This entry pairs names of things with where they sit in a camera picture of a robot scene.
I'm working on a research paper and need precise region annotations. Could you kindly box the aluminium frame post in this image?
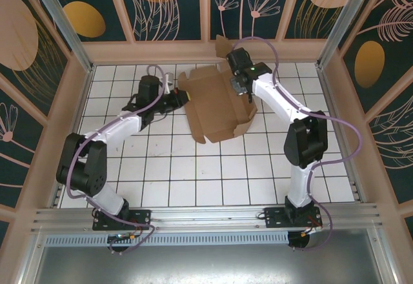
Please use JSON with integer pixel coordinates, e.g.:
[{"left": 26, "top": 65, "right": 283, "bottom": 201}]
[
  {"left": 315, "top": 0, "right": 380, "bottom": 70},
  {"left": 26, "top": 0, "right": 95, "bottom": 74}
]

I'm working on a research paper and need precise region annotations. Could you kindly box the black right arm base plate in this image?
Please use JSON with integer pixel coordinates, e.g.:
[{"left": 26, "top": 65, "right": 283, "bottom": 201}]
[{"left": 263, "top": 207, "right": 323, "bottom": 232}]

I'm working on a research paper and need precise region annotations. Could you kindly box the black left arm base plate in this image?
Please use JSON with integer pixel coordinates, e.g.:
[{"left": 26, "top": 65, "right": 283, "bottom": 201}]
[{"left": 92, "top": 208, "right": 152, "bottom": 232}]

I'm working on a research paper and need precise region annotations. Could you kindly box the aluminium mounting rail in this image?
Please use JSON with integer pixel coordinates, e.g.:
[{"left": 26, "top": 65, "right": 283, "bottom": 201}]
[{"left": 30, "top": 203, "right": 383, "bottom": 233}]

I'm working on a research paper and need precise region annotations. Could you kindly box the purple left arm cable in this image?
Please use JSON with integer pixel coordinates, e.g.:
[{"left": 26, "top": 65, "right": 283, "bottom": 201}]
[{"left": 66, "top": 65, "right": 168, "bottom": 255}]

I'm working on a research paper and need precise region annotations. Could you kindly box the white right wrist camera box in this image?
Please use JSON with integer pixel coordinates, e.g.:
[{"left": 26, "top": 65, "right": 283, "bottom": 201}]
[{"left": 229, "top": 76, "right": 250, "bottom": 97}]

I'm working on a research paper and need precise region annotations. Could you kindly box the grey metal sheet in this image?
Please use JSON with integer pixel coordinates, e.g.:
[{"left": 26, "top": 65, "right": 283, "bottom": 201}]
[{"left": 19, "top": 228, "right": 399, "bottom": 284}]

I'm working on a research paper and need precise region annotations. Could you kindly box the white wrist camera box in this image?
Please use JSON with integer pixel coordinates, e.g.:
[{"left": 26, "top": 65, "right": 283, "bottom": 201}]
[
  {"left": 162, "top": 73, "right": 174, "bottom": 94},
  {"left": 229, "top": 76, "right": 250, "bottom": 97}
]

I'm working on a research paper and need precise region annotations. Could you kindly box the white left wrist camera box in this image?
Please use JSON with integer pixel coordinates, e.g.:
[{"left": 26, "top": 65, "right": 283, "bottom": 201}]
[{"left": 162, "top": 73, "right": 174, "bottom": 94}]

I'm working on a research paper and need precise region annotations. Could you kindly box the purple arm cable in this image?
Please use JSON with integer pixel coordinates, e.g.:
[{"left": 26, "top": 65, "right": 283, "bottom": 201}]
[
  {"left": 66, "top": 65, "right": 168, "bottom": 255},
  {"left": 232, "top": 37, "right": 362, "bottom": 252}
]

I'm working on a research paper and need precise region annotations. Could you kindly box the grey slotted cable duct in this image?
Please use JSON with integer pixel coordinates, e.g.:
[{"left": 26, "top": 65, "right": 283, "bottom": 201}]
[{"left": 43, "top": 231, "right": 290, "bottom": 247}]

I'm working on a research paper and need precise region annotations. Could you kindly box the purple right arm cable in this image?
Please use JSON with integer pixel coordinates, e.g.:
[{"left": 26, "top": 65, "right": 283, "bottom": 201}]
[{"left": 232, "top": 37, "right": 362, "bottom": 252}]

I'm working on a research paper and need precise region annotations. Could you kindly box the brown cardboard box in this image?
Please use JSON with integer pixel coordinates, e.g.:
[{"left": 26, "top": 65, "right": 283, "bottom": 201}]
[{"left": 177, "top": 34, "right": 259, "bottom": 145}]

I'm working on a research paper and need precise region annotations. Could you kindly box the aluminium table side rail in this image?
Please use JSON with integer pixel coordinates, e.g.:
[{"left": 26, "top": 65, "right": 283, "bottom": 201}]
[
  {"left": 48, "top": 65, "right": 95, "bottom": 208},
  {"left": 316, "top": 66, "right": 365, "bottom": 203}
]

